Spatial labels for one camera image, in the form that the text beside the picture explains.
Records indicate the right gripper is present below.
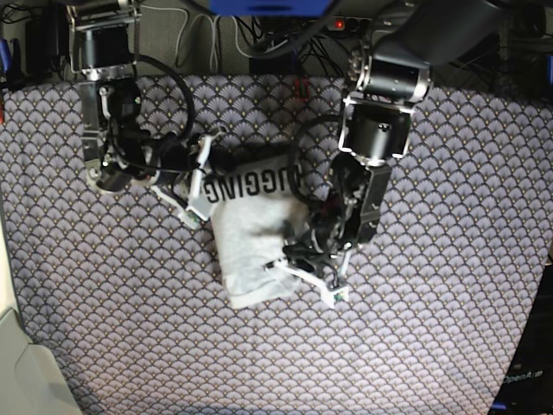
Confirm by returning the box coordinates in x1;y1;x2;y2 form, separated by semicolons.
146;137;200;186

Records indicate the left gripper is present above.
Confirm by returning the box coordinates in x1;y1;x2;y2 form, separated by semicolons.
283;211;359;267

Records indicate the light grey T-shirt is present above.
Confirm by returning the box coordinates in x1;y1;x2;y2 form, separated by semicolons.
202;155;308;310

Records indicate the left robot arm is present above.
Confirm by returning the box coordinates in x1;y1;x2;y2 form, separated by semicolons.
283;1;515;271

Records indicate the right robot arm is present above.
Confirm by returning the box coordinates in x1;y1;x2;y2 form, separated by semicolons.
64;1;199;194

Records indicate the black box under table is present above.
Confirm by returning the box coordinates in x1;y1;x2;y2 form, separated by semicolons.
249;54;296;75

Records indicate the red black table clamp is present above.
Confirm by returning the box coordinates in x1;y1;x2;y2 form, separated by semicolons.
295;78;309;101

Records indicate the fan-patterned table cloth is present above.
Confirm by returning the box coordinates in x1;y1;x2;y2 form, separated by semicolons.
1;83;552;414

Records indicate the blue box overhead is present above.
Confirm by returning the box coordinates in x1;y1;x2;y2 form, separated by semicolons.
208;0;330;16

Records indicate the black power adapter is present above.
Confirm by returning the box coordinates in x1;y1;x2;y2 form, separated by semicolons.
25;5;69;74

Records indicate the black power strip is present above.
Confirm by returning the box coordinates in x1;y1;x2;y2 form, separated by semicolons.
324;16;373;33

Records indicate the black OpenArm box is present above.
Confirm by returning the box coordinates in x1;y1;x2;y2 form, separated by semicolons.
489;264;552;414

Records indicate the beige plastic furniture piece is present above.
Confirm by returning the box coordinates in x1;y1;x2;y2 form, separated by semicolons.
1;309;81;414

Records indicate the white cable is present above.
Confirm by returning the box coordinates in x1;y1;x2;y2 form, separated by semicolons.
174;14;222;70

